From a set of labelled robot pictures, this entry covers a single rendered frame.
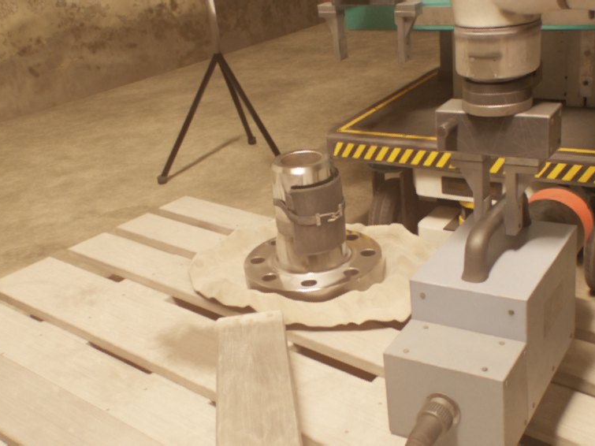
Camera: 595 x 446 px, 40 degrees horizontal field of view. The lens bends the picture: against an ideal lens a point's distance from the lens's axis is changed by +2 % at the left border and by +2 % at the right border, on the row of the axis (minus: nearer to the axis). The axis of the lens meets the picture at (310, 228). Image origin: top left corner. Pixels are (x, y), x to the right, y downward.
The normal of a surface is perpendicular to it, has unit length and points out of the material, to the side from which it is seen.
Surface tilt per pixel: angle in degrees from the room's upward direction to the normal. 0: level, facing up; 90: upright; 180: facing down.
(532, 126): 90
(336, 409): 0
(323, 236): 90
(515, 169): 90
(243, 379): 0
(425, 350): 0
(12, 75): 90
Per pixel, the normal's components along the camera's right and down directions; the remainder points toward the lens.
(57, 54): 0.75, 0.19
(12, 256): -0.11, -0.91
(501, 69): -0.14, 0.42
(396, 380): -0.52, 0.40
